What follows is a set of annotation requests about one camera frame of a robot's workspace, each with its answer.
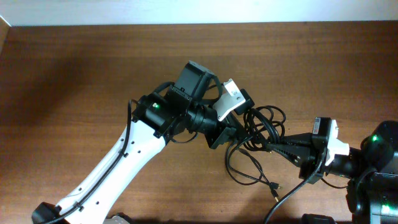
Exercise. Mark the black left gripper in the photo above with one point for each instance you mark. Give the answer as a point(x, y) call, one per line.
point(226, 132)

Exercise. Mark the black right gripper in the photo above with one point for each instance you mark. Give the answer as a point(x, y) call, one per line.
point(298, 147)

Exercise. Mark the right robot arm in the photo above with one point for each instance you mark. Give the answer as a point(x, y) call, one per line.
point(371, 169)

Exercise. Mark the black arm base clamp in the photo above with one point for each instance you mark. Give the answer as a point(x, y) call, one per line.
point(316, 219)

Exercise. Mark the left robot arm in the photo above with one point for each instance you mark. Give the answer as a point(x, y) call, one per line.
point(197, 102)

